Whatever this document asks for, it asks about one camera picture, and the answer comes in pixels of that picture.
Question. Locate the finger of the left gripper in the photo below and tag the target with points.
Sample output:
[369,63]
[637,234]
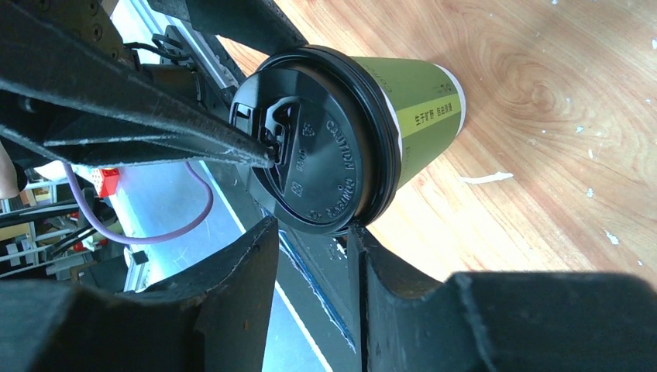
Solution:
[73,90]
[258,24]

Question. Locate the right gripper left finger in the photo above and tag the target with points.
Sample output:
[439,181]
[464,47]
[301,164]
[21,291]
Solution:
[212,316]

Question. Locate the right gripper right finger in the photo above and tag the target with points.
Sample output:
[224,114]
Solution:
[496,321]

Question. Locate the green paper coffee cup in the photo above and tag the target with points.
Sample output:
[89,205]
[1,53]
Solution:
[427,104]

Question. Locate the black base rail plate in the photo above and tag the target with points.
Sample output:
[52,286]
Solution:
[310,320]

